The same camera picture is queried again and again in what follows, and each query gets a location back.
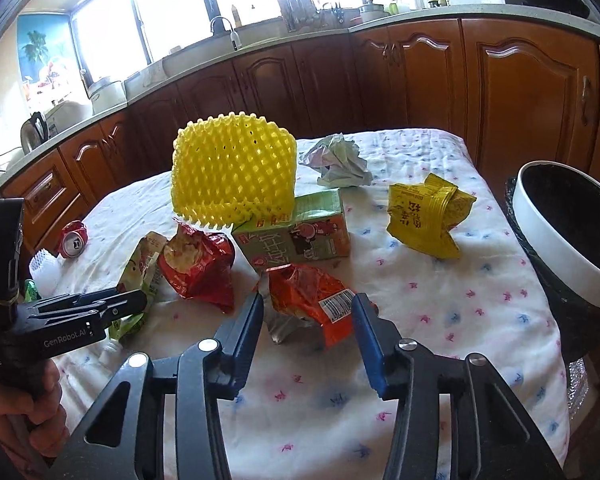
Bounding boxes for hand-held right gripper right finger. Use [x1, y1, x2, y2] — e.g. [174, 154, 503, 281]
[351, 292, 566, 480]

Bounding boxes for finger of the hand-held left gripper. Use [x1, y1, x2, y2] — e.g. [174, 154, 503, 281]
[55, 290, 148, 333]
[26, 287, 122, 311]

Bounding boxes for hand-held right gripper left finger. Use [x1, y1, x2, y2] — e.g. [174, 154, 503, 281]
[45, 290, 266, 480]

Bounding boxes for green snack packet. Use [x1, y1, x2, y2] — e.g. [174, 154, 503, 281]
[107, 231, 168, 343]

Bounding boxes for orange snack bag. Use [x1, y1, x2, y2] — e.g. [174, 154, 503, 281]
[257, 262, 379, 348]

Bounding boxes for green orange drink carton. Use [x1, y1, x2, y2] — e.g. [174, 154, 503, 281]
[231, 189, 352, 276]

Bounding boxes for yellow foam fruit net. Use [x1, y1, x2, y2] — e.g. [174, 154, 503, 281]
[171, 114, 298, 228]

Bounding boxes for white paper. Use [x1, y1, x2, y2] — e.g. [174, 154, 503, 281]
[300, 133, 374, 190]

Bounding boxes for white bin with black liner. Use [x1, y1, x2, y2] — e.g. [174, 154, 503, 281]
[505, 160, 600, 361]

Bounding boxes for person's left hand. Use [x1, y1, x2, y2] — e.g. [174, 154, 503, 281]
[0, 360, 64, 461]

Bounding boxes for white foam fruit net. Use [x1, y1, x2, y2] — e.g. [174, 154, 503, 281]
[29, 249, 63, 301]

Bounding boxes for crushed red can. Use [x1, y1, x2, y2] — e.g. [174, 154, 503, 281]
[57, 220, 90, 259]

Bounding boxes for red snack bag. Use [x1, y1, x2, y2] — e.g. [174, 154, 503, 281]
[157, 222, 237, 315]

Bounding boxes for white floral tablecloth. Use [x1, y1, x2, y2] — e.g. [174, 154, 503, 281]
[27, 129, 571, 480]

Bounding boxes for yellow snack wrapper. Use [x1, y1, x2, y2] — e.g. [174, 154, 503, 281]
[386, 173, 477, 260]

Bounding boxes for wooden kitchen cabinets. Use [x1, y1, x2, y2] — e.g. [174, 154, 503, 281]
[0, 17, 600, 261]

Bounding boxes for chrome sink faucet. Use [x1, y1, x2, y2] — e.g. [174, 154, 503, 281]
[209, 16, 243, 52]

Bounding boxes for kitchen window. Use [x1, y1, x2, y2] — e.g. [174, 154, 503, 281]
[70, 0, 366, 86]

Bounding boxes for dish rack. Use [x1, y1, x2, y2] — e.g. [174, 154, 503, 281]
[278, 0, 321, 31]

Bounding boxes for white pot with lid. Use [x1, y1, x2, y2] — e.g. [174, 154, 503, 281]
[358, 0, 392, 23]

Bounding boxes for steel kettle with black handle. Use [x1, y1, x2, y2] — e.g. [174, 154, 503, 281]
[20, 111, 51, 156]

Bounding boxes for wall poster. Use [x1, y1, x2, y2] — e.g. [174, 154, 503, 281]
[17, 14, 88, 116]

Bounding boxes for bronze cabinet handle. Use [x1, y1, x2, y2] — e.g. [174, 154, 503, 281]
[582, 76, 594, 126]

